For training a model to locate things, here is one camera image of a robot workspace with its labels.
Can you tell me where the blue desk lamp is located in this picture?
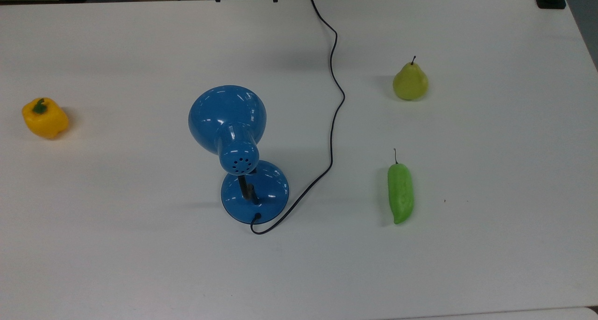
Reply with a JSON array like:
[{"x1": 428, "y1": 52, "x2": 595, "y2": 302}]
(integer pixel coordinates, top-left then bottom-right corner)
[{"x1": 188, "y1": 85, "x2": 290, "y2": 226}]

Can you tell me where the green chili pepper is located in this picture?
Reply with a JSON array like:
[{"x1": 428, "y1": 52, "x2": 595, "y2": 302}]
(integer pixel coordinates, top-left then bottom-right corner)
[{"x1": 387, "y1": 148, "x2": 415, "y2": 225}]

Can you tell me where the yellow-green pear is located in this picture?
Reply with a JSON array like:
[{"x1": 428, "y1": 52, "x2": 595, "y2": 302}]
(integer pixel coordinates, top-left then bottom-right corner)
[{"x1": 392, "y1": 56, "x2": 429, "y2": 101}]

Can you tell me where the yellow bell pepper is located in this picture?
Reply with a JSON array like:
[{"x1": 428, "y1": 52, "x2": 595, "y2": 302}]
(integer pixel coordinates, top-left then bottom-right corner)
[{"x1": 21, "y1": 98, "x2": 70, "y2": 140}]

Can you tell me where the black lamp power cable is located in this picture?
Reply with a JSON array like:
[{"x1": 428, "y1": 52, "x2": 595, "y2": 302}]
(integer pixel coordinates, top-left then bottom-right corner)
[{"x1": 250, "y1": 0, "x2": 346, "y2": 235}]

